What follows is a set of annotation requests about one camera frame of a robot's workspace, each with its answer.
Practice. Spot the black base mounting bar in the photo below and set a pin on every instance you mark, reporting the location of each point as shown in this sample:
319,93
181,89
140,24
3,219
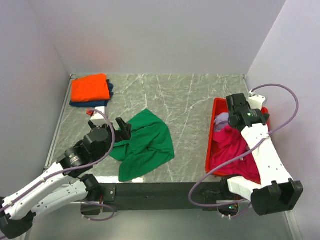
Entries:
163,196

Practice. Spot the folded navy blue t shirt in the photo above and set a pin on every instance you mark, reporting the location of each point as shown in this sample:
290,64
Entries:
97,103

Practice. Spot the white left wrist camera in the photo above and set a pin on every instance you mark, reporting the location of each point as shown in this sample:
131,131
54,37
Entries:
96,119

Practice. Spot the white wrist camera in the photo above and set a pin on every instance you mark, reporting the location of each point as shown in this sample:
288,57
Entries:
96,119
256,101

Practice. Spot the magenta t shirt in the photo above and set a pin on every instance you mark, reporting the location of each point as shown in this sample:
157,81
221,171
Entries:
228,144

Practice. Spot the green t shirt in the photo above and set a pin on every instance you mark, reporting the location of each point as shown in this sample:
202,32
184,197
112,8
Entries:
149,147

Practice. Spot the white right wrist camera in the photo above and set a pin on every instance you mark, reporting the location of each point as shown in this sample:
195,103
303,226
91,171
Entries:
256,101

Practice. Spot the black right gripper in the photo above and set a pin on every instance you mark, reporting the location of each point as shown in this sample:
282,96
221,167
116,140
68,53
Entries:
250,108

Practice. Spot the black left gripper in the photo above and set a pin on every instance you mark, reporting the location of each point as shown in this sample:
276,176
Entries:
123,135

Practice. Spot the folded orange t shirt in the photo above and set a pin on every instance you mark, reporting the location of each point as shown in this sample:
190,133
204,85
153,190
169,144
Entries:
90,88

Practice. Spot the lavender t shirt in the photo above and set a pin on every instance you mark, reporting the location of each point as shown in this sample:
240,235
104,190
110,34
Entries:
220,122

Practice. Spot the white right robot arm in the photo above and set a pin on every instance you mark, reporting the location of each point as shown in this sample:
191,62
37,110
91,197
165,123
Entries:
277,191

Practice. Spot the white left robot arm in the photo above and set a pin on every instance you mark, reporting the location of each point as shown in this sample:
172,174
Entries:
66,181

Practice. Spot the red plastic bin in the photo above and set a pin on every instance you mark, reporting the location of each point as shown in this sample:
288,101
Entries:
219,106

